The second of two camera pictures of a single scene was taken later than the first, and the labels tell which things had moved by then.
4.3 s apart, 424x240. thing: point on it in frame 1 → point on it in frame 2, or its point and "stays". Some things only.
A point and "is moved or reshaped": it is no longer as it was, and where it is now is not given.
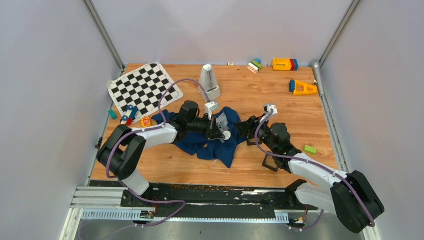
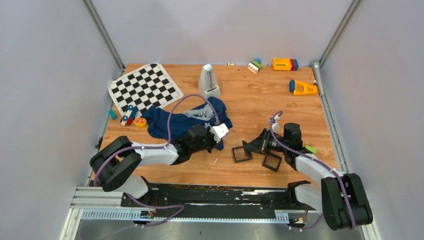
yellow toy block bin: [281, 64] stays
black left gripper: [212, 130] → [213, 140]
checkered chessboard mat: [143, 88] stays
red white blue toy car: [130, 115] stays
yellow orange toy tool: [299, 88] stays
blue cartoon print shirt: [197, 143] is moved or reshaped
